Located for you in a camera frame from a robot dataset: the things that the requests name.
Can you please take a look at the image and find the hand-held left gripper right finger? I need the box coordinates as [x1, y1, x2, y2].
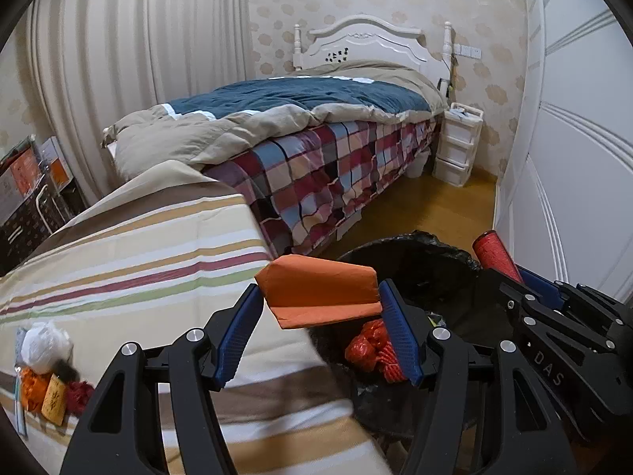
[378, 278, 565, 475]

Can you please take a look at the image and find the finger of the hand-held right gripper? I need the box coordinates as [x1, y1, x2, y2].
[519, 266, 619, 317]
[499, 283, 569, 342]

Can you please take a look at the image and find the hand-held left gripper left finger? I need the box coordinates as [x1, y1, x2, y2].
[59, 282, 266, 475]

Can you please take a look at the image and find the orange-red honeycomb paper ball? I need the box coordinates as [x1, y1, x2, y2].
[345, 319, 413, 386]

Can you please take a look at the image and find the red textured tube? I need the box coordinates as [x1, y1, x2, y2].
[472, 232, 525, 285]

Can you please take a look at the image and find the black lined waste bin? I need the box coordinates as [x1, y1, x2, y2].
[307, 230, 540, 456]

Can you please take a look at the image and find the orange cardboard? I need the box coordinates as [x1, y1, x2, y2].
[254, 254, 384, 330]

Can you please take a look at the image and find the red honeycomb paper ball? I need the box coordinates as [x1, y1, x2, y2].
[64, 380, 96, 417]

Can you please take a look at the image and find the white plastic bag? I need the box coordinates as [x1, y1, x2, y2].
[20, 321, 74, 376]

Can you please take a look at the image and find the yellow label small bottle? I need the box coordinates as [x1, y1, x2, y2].
[42, 360, 80, 427]

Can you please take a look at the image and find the white teal tube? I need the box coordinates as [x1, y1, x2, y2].
[14, 329, 29, 439]

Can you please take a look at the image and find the white wardrobe door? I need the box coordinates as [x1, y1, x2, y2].
[495, 0, 633, 308]

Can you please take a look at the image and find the white plastic drawer unit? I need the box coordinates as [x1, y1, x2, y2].
[432, 101, 484, 188]

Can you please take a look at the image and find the plaid bed sheet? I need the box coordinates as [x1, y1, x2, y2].
[203, 113, 443, 258]

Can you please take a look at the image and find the white and orange box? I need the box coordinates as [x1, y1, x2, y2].
[37, 136, 75, 194]

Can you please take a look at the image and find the blue and beige duvet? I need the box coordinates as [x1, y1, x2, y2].
[101, 59, 448, 181]

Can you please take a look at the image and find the cardboard box with orange print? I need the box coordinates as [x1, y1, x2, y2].
[0, 146, 43, 228]

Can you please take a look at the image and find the cream pleated curtain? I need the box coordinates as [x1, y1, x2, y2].
[25, 0, 258, 209]

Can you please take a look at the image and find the black charger cable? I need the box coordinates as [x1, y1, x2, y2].
[438, 57, 456, 100]

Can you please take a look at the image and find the white wooden bed frame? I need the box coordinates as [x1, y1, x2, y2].
[292, 14, 456, 85]

